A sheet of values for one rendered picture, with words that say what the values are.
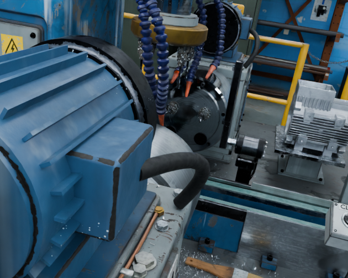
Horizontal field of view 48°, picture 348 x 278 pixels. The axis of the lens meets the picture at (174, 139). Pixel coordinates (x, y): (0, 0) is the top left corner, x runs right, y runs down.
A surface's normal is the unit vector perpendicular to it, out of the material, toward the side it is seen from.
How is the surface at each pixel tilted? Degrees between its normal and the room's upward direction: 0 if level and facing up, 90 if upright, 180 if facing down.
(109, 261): 0
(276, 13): 90
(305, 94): 90
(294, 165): 90
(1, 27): 90
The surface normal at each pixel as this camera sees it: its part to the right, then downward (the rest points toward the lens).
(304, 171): -0.26, 0.36
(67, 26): 0.96, 0.22
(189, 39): 0.47, 0.41
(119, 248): 0.13, -0.91
